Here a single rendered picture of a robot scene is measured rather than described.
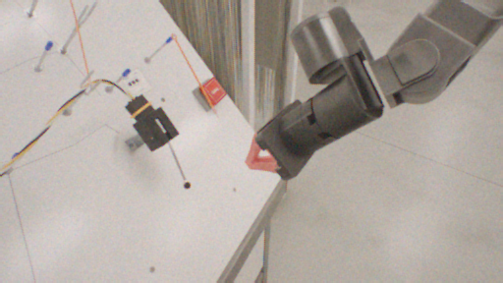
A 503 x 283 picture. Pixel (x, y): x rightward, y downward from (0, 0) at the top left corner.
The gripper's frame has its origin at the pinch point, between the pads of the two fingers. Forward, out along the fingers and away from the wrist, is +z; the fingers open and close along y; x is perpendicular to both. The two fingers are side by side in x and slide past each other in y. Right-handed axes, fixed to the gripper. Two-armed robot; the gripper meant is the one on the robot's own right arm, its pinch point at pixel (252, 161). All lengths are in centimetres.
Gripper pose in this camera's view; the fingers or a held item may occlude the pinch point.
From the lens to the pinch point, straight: 47.6
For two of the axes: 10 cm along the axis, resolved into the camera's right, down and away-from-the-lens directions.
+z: -5.9, 4.0, 7.0
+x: 6.2, 7.8, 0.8
